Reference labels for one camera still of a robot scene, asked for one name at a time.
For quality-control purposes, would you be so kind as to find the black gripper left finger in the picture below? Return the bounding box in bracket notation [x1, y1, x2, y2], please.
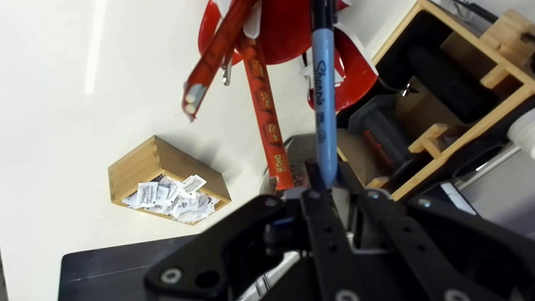
[143, 161, 364, 301]

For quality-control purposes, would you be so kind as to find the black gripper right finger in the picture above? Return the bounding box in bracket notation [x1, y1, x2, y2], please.
[332, 161, 535, 301]

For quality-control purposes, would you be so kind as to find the blue Sharpie marker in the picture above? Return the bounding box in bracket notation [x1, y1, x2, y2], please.
[307, 0, 341, 189]

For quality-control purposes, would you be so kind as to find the red printed pen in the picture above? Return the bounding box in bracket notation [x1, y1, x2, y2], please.
[235, 35, 295, 194]

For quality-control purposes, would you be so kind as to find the red pen with white end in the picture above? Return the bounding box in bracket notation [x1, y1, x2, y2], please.
[180, 0, 260, 122]

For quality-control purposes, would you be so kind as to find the wooden countertop organizer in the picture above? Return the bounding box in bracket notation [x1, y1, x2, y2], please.
[332, 0, 535, 204]

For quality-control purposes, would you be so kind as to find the wooden box of sugar packets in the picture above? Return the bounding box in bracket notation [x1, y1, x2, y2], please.
[105, 134, 234, 228]

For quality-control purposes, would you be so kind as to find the red and white mug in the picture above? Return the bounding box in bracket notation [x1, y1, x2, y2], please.
[195, 0, 381, 114]

